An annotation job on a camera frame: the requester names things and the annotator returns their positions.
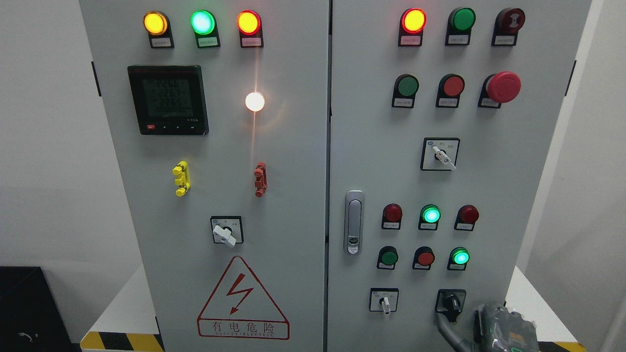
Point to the grey cabinet door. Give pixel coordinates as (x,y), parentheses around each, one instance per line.
(377,148)
(285,229)

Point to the green illuminated button lower right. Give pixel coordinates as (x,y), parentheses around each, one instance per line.
(458,259)

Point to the yellow terminal connector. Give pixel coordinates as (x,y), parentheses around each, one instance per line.
(182,180)

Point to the red indicator light right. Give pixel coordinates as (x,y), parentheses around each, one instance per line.
(466,218)

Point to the white selector switch door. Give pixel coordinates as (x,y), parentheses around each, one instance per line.
(384,301)
(227,230)

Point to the green push button lower left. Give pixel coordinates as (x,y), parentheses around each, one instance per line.
(387,258)

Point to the white glowing indicator light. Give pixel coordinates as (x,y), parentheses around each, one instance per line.
(255,101)

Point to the red push button lower middle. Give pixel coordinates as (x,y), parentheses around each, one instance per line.
(423,258)

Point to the green push button second row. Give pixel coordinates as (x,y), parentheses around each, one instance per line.
(404,93)

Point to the red lit indicator right door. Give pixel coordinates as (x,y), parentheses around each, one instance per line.
(412,24)

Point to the white platform with hazard stripes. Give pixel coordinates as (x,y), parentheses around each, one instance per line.
(129,324)

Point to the grey cabinet right door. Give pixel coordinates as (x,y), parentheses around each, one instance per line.
(377,148)

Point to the dark red buzzer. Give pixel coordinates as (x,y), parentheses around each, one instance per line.
(507,25)

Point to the white selector switch left door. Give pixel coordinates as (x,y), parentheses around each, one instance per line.
(227,230)

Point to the green push button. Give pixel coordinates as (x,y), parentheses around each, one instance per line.
(387,258)
(459,26)

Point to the grey cabinet left door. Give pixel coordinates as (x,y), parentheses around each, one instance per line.
(285,229)

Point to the green lit indicator middle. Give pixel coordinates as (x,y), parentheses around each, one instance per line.
(429,217)

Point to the black rotary knob switch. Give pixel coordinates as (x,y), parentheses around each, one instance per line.
(450,303)

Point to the red emergency stop mushroom button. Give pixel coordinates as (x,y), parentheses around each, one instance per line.
(499,88)

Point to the red-orange indicator light left door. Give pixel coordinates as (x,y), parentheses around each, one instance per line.
(249,24)

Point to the red electric danger warning sticker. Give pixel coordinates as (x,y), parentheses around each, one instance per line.
(241,307)

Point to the yellow indicator light top left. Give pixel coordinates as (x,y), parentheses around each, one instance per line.
(158,28)

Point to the dark red indicator light left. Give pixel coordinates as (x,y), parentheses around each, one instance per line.
(391,217)

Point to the silver door latch handle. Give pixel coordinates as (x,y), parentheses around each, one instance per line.
(353,221)

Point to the green indicator light top left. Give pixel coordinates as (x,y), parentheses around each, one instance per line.
(205,29)

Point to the green push button top right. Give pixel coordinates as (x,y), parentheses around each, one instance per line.
(459,26)

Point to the red push button second row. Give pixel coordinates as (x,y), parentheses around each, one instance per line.
(449,91)

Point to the white selector switch upper right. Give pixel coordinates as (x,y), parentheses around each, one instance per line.
(439,153)

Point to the red terminal connector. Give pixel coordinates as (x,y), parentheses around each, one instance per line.
(261,181)

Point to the black box lower left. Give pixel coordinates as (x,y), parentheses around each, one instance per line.
(29,317)

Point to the black digital power meter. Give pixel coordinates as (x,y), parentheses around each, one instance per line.
(169,99)

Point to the white selector switch lower right door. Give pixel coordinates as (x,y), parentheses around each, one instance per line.
(384,301)

